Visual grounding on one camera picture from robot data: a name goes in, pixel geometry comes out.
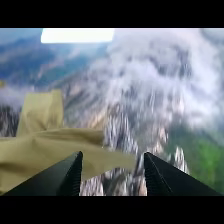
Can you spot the beige shirt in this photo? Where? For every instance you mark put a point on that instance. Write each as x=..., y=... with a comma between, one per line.
x=43, y=146

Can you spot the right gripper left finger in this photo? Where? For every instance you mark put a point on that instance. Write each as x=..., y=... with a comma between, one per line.
x=63, y=178

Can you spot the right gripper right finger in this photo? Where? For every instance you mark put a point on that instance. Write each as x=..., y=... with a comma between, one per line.
x=163, y=180

